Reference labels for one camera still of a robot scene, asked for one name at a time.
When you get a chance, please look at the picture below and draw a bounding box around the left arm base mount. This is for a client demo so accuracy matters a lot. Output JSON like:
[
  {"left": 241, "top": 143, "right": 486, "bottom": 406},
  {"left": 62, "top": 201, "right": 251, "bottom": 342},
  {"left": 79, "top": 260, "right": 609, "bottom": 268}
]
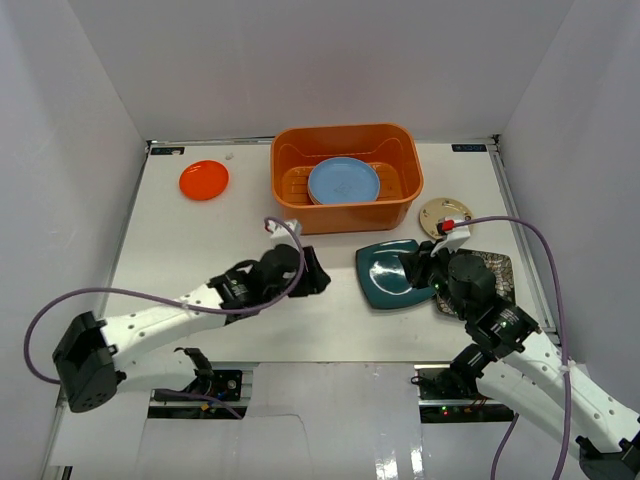
[{"left": 151, "top": 347, "right": 244, "bottom": 420}]

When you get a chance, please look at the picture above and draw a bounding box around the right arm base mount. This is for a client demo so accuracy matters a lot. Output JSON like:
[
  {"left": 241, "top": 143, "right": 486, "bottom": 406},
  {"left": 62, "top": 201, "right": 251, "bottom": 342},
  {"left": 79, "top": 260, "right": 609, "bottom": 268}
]
[{"left": 410, "top": 364, "right": 514, "bottom": 424}]

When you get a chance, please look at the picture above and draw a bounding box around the teal square plate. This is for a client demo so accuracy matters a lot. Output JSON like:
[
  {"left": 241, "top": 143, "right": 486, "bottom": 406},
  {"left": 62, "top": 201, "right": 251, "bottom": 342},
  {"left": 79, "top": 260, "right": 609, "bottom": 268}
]
[{"left": 355, "top": 239, "right": 435, "bottom": 310}]

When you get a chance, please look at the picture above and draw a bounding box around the orange round plate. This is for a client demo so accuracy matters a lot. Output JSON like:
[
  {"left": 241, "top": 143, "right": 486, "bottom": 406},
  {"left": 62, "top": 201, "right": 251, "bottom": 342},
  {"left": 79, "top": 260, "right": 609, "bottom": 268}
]
[{"left": 178, "top": 160, "right": 230, "bottom": 201}]

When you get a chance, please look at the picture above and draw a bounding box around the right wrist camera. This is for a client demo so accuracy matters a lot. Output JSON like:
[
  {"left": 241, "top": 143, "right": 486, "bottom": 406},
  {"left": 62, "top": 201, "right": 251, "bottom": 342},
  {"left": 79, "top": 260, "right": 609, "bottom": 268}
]
[{"left": 430, "top": 217, "right": 471, "bottom": 257}]

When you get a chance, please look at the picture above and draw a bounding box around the blue round plate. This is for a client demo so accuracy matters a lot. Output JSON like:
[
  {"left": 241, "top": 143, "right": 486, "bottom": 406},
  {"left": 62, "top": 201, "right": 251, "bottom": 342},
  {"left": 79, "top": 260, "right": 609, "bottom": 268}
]
[{"left": 307, "top": 157, "right": 381, "bottom": 205}]

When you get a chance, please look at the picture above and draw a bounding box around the beige floral round plate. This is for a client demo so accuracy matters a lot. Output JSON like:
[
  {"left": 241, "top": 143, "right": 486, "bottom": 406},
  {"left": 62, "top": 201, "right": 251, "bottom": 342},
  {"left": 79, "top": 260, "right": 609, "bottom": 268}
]
[{"left": 418, "top": 197, "right": 473, "bottom": 240}]

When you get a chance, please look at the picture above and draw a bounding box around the black floral square plate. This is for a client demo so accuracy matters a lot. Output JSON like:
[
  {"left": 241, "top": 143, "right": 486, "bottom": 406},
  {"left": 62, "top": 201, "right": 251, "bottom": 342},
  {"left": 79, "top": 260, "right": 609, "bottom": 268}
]
[{"left": 435, "top": 249, "right": 515, "bottom": 318}]

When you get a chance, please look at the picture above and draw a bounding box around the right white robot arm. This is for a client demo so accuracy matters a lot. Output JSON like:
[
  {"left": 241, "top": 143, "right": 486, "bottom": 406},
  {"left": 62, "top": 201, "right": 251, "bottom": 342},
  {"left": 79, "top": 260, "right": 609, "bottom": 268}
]
[{"left": 399, "top": 242, "right": 639, "bottom": 479}]

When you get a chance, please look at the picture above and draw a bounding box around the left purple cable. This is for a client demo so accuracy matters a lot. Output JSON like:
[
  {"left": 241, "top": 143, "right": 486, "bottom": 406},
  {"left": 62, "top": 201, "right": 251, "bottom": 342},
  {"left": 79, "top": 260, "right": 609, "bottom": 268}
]
[{"left": 23, "top": 215, "right": 307, "bottom": 386}]

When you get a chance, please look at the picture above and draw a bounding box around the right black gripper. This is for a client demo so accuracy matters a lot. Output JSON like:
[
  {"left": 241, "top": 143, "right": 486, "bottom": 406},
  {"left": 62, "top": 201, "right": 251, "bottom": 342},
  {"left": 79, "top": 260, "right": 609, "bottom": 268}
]
[{"left": 397, "top": 239, "right": 470, "bottom": 322}]

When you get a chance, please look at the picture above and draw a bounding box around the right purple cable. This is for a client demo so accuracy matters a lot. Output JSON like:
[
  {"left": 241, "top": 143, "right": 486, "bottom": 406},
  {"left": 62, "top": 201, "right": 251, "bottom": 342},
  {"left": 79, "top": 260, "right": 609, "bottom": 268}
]
[{"left": 449, "top": 215, "right": 571, "bottom": 480}]

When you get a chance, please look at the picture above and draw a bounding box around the orange plastic bin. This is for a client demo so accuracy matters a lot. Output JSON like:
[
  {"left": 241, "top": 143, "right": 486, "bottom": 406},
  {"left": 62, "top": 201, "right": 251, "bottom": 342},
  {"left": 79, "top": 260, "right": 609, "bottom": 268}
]
[{"left": 270, "top": 123, "right": 424, "bottom": 235}]

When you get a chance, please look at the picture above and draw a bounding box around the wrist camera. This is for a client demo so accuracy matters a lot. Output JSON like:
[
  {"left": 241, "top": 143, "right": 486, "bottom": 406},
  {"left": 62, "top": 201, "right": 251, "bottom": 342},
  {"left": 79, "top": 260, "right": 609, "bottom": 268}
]
[
  {"left": 430, "top": 217, "right": 471, "bottom": 257},
  {"left": 265, "top": 218, "right": 302, "bottom": 248}
]

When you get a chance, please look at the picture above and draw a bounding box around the purple cable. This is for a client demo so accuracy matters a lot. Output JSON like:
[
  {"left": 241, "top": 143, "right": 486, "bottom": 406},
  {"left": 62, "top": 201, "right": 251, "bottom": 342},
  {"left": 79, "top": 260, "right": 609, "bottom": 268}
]
[
  {"left": 449, "top": 215, "right": 571, "bottom": 480},
  {"left": 23, "top": 215, "right": 307, "bottom": 386}
]

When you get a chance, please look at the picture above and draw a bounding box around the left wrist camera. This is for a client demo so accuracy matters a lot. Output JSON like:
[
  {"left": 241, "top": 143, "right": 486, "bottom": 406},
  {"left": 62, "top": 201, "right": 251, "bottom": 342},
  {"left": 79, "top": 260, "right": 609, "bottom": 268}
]
[{"left": 265, "top": 218, "right": 302, "bottom": 248}]

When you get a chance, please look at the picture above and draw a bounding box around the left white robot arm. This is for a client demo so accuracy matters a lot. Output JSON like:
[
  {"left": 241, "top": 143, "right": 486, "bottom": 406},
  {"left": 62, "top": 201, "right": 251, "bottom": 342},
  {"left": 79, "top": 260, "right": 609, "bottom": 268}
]
[{"left": 52, "top": 244, "right": 331, "bottom": 413}]

